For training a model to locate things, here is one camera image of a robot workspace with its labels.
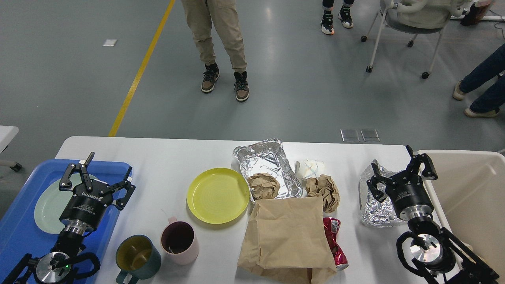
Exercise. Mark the light green plate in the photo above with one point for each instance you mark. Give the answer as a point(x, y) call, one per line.
point(49, 208)

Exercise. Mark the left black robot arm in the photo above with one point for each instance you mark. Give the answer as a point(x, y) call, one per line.
point(67, 263)

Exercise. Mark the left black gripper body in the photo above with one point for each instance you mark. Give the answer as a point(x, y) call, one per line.
point(87, 207)

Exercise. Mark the yellow plate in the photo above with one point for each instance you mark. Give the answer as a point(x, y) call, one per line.
point(218, 196)

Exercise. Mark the brown paper bag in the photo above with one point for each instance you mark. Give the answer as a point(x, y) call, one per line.
point(285, 240)

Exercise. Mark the crumpled aluminium foil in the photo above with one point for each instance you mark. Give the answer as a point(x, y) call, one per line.
point(373, 213)

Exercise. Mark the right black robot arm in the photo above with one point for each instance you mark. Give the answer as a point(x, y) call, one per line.
point(426, 249)

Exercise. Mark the pink mug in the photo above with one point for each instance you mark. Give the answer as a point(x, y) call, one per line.
point(179, 241)

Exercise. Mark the aluminium foil tray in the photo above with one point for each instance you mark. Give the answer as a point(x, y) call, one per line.
point(268, 156)

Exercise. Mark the dark bag on floor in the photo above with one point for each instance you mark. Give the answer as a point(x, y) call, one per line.
point(476, 12)

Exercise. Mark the white side table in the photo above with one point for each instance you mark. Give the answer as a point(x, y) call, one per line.
point(7, 133)

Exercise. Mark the white office chair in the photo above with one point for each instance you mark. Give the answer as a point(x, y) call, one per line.
point(418, 17)

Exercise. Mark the dark teal mug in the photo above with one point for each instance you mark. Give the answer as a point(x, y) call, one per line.
point(138, 257)

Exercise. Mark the crushed red can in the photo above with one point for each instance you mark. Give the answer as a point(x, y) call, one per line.
point(332, 226)

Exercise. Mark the blue plastic tray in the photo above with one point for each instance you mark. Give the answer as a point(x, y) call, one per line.
point(19, 233)

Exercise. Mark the metal floor plate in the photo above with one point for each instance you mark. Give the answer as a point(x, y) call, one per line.
point(370, 135)
point(350, 135)

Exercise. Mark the crumpled brown paper wad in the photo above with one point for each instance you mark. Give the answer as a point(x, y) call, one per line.
point(325, 187)

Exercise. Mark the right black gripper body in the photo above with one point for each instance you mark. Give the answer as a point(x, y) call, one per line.
point(408, 196)

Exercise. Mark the beige plastic bin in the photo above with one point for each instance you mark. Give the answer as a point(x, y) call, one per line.
point(469, 200)

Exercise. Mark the crumpled brown paper ball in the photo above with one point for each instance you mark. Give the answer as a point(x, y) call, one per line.
point(263, 186)

